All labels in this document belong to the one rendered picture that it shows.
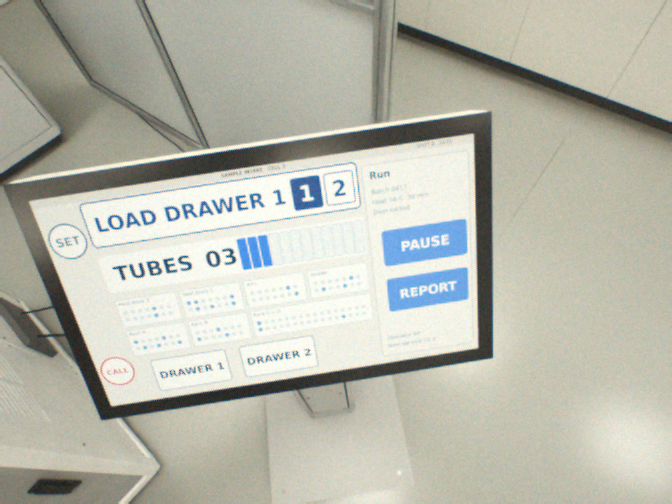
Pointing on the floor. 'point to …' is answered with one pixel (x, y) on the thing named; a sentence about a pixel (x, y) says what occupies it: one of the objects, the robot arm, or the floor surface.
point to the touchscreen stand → (336, 441)
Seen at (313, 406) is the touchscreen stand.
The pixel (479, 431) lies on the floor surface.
